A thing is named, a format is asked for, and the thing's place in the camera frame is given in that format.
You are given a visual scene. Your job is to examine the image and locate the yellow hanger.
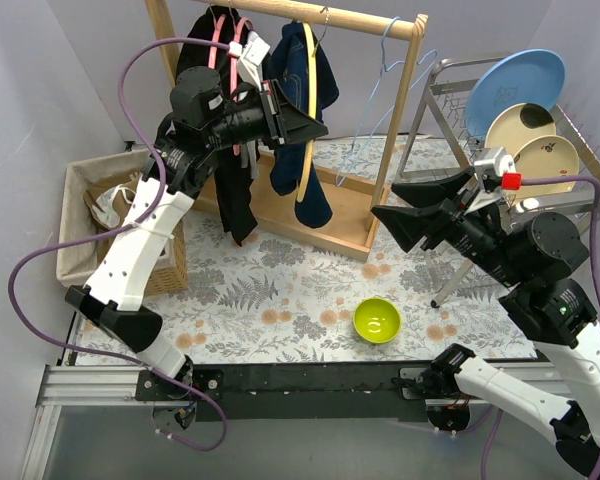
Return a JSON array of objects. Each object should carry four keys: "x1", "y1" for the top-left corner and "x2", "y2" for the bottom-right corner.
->
[{"x1": 296, "y1": 9, "x2": 320, "y2": 203}]

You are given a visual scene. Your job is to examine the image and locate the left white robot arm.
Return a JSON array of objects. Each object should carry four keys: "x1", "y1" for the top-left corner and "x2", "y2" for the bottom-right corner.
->
[{"x1": 65, "y1": 66, "x2": 328, "y2": 400}]

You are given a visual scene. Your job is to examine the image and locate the white cloth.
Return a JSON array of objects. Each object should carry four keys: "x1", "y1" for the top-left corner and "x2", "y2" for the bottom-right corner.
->
[{"x1": 240, "y1": 141, "x2": 259, "y2": 180}]

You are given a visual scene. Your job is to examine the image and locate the wooden clothes rack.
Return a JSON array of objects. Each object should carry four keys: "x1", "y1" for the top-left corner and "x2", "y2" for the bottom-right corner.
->
[{"x1": 144, "y1": 0, "x2": 429, "y2": 262}]

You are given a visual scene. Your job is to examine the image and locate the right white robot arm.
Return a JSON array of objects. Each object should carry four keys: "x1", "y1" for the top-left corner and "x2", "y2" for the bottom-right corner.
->
[{"x1": 372, "y1": 171, "x2": 600, "y2": 479}]

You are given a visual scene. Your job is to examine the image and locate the floral tablecloth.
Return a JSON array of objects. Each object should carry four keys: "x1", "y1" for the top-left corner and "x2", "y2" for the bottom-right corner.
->
[{"x1": 74, "y1": 132, "x2": 539, "y2": 366}]

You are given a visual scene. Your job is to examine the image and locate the metal dish rack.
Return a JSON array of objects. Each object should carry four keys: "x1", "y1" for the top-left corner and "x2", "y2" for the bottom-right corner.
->
[{"x1": 392, "y1": 52, "x2": 600, "y2": 309}]

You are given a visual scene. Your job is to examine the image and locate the blue plate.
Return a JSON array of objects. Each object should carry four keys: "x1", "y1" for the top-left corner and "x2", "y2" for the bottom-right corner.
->
[{"x1": 464, "y1": 49, "x2": 566, "y2": 139}]

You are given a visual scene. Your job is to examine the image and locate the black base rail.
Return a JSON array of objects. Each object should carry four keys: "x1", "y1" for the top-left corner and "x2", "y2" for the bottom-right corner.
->
[{"x1": 134, "y1": 359, "x2": 481, "y2": 434}]

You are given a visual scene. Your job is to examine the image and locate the cream plate with black spot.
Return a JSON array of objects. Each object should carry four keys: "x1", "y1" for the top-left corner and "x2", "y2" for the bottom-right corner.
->
[{"x1": 481, "y1": 103, "x2": 557, "y2": 159}]

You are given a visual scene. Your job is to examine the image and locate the pink hanger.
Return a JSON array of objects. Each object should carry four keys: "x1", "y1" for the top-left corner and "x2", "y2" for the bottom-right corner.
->
[{"x1": 208, "y1": 6, "x2": 253, "y2": 168}]

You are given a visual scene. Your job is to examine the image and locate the navy blue denim garment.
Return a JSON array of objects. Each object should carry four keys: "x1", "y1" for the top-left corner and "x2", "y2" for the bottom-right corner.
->
[{"x1": 265, "y1": 22, "x2": 339, "y2": 228}]

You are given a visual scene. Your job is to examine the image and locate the black garment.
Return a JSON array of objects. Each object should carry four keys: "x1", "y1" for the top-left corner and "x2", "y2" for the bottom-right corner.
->
[{"x1": 176, "y1": 6, "x2": 257, "y2": 245}]

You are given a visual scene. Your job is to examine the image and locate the blue wire hanger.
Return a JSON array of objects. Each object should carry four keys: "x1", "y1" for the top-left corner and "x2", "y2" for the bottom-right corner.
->
[{"x1": 334, "y1": 16, "x2": 439, "y2": 189}]

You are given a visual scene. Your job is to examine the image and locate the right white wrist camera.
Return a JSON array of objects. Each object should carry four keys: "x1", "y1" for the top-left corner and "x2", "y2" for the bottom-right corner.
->
[{"x1": 473, "y1": 147, "x2": 522, "y2": 193}]

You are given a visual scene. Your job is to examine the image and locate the cream plate with flower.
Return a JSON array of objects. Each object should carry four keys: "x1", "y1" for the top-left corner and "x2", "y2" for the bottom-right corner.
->
[{"x1": 509, "y1": 135, "x2": 580, "y2": 204}]

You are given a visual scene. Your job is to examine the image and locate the wicker laundry basket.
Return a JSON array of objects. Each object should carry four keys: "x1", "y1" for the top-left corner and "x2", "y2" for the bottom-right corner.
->
[{"x1": 55, "y1": 149, "x2": 189, "y2": 299}]

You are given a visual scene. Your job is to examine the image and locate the brown skirt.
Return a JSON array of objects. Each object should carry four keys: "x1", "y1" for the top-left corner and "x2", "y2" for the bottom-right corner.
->
[{"x1": 82, "y1": 170, "x2": 140, "y2": 231}]

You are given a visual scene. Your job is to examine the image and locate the green bowl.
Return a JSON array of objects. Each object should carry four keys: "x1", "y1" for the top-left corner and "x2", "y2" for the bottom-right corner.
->
[{"x1": 353, "y1": 297, "x2": 402, "y2": 344}]

